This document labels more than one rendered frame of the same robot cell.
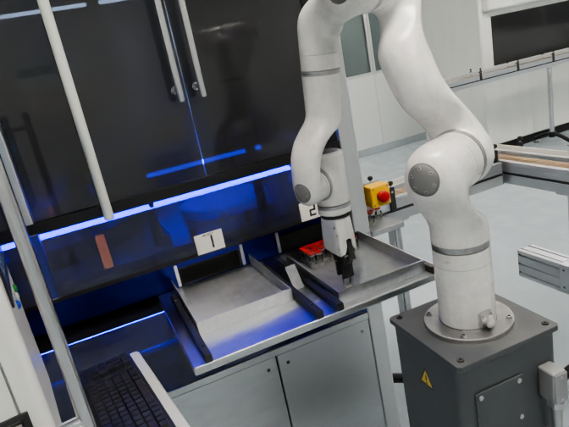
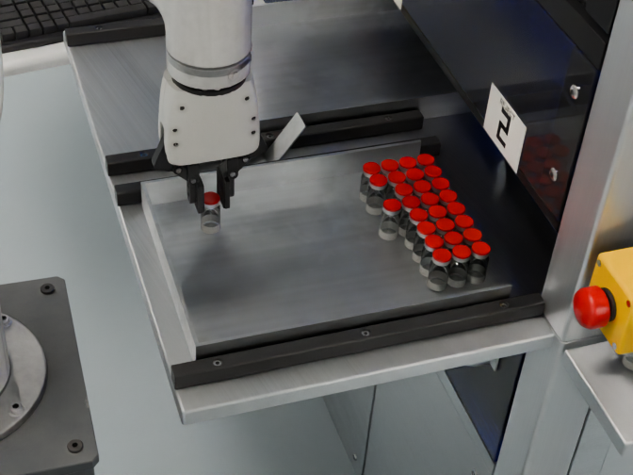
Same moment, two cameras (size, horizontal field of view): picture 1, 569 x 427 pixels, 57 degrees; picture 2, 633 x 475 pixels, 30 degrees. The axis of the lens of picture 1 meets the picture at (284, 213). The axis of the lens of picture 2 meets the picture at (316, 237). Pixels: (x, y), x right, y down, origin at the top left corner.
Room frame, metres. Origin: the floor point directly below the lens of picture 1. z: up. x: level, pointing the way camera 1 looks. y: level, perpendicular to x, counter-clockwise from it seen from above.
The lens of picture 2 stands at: (1.35, -1.12, 1.76)
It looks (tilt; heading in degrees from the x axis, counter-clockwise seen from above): 42 degrees down; 88
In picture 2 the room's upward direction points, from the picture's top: 5 degrees clockwise
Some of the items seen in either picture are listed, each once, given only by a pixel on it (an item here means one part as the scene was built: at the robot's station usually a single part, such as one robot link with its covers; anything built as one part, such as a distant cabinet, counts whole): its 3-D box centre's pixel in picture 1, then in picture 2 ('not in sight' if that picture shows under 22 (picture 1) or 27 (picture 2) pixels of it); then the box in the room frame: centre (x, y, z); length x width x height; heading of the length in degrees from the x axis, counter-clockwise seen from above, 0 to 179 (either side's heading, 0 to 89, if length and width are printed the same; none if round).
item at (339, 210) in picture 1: (334, 207); (211, 57); (1.27, -0.13, 1.11); 0.09 x 0.08 x 0.03; 20
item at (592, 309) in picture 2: (383, 196); (596, 306); (1.65, -0.33, 1.00); 0.04 x 0.04 x 0.04; 20
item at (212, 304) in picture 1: (228, 289); (318, 61); (1.38, 0.20, 0.90); 0.34 x 0.26 x 0.04; 20
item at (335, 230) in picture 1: (338, 230); (209, 108); (1.26, -0.13, 1.05); 0.10 x 0.08 x 0.11; 20
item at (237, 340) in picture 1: (292, 285); (306, 163); (1.37, 0.02, 0.87); 0.70 x 0.48 x 0.02; 110
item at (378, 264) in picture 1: (350, 263); (318, 243); (1.39, -0.16, 0.90); 0.34 x 0.26 x 0.04; 20
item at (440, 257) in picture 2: (332, 250); (413, 222); (1.49, -0.12, 0.91); 0.18 x 0.02 x 0.05; 109
